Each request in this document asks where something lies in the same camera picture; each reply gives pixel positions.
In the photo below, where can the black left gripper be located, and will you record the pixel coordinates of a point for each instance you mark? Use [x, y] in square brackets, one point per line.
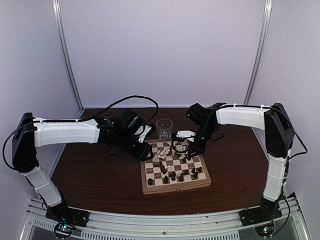
[142, 153]

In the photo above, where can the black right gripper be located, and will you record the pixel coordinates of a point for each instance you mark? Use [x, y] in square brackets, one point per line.
[199, 149]

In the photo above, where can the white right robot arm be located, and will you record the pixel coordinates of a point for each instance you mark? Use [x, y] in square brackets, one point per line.
[273, 120]

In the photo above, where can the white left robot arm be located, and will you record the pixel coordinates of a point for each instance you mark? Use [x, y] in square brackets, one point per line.
[33, 133]

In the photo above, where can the pile of dark chess pieces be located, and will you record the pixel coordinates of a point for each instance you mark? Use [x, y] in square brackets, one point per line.
[157, 169]

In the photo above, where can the wooden chess board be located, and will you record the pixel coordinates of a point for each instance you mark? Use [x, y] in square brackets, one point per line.
[158, 186]

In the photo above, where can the clear drinking glass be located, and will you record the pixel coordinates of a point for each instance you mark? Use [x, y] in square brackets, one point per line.
[164, 128]

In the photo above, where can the aluminium frame post right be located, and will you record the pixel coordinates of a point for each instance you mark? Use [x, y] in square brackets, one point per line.
[264, 32]

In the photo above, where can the aluminium frame post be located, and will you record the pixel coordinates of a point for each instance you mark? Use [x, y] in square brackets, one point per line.
[264, 32]
[65, 53]

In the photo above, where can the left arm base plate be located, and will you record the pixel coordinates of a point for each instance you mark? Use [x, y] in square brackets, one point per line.
[70, 216]

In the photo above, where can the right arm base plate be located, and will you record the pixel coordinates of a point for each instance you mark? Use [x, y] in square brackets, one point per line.
[253, 216]

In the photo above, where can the aluminium front rail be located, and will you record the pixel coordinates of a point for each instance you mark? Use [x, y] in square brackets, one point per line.
[224, 225]

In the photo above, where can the aluminium frame post left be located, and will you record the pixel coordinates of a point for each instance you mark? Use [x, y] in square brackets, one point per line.
[65, 53]

